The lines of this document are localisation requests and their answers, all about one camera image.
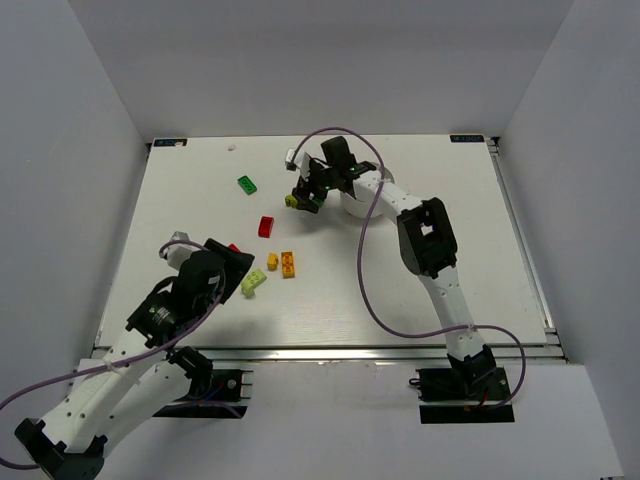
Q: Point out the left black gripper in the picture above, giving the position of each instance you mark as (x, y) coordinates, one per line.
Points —
(235, 263)

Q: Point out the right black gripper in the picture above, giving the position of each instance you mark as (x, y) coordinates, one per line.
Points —
(307, 192)

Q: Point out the lime green lego brick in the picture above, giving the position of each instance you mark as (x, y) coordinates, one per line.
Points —
(291, 202)

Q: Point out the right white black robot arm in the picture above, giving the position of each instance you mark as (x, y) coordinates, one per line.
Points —
(427, 244)

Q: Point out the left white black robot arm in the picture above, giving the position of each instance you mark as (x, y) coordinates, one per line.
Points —
(146, 371)

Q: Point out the pale green lego brick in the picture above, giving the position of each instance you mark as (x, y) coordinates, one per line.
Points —
(254, 279)

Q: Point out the small orange lego brick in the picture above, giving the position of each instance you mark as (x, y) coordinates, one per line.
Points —
(272, 261)

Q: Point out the red lego brick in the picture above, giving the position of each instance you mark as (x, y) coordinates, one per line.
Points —
(265, 227)

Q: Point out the orange yellow lego brick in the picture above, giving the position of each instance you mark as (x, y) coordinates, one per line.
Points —
(287, 264)

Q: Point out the white round divided container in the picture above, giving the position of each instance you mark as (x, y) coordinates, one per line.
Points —
(358, 208)

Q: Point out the flat green lego plate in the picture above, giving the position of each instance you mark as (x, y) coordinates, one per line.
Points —
(247, 185)

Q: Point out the left blue table label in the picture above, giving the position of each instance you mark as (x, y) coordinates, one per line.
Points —
(170, 142)

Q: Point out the blue table label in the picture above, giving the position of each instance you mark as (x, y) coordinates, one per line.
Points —
(170, 142)
(466, 138)

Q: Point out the right blue table label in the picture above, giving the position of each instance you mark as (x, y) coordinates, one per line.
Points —
(466, 138)

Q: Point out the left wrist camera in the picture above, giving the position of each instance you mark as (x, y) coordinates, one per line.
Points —
(176, 254)

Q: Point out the aluminium front rail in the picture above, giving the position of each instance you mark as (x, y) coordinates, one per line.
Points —
(549, 352)

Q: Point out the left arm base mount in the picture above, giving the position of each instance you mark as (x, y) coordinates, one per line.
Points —
(222, 394)

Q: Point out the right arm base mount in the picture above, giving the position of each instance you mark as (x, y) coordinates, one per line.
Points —
(443, 399)

